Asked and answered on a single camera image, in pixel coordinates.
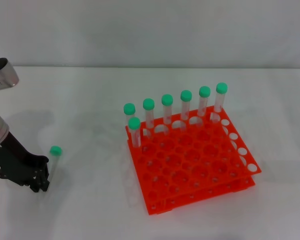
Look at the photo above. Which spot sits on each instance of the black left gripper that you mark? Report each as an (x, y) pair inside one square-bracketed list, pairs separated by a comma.
[(17, 165)]

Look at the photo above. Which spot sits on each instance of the green capped clear test tube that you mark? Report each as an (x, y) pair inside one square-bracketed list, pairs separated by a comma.
[(134, 123), (149, 104), (221, 88), (186, 95), (129, 109), (167, 99), (55, 150), (204, 91)]

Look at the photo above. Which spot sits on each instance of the orange test tube rack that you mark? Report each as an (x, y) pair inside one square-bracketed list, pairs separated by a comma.
[(190, 160)]

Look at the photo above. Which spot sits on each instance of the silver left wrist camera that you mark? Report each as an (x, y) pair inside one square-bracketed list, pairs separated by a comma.
[(5, 75)]

